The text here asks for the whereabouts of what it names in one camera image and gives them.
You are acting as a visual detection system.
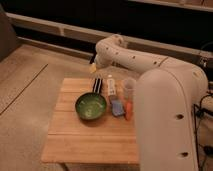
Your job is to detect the green ceramic bowl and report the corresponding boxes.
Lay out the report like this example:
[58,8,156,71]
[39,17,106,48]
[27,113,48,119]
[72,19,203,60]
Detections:
[75,92,107,120]

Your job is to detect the translucent plastic cup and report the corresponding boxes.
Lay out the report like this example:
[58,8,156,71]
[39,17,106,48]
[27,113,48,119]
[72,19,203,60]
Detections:
[122,77,136,101]

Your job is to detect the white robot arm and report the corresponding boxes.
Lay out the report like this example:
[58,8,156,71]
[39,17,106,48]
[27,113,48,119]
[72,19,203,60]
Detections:
[94,34,208,171]

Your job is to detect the orange carrot toy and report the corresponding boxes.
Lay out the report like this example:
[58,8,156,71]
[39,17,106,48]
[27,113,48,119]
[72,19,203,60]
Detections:
[125,101,133,121]

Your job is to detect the black white striped eraser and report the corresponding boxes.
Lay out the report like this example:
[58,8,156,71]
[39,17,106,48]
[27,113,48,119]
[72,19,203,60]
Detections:
[93,78,102,93]

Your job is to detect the wooden table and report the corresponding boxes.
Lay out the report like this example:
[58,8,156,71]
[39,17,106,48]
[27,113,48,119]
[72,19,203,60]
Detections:
[41,78,139,164]

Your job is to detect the black cables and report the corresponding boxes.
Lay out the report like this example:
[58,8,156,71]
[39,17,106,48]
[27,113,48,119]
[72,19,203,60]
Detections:
[192,41,213,171]

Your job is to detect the blue sponge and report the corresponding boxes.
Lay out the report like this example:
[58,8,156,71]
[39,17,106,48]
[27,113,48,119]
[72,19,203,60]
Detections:
[109,96,125,117]

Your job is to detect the white tube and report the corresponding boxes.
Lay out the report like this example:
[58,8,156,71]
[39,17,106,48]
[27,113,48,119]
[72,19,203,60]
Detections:
[107,75,116,96]

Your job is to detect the grey cabinet corner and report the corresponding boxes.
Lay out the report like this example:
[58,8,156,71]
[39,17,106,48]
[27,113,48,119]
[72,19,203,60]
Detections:
[0,4,20,62]

